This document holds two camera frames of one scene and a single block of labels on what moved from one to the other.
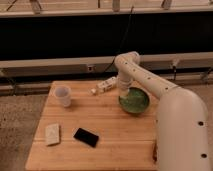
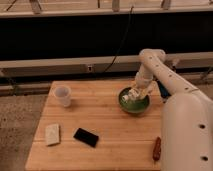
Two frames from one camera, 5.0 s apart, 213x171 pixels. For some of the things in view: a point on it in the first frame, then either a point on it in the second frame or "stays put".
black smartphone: [86, 137] stays put
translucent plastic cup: [63, 93] stays put
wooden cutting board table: [83, 131] stays put
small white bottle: [105, 85] -> [132, 94]
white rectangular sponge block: [53, 134] stays put
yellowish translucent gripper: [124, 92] -> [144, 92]
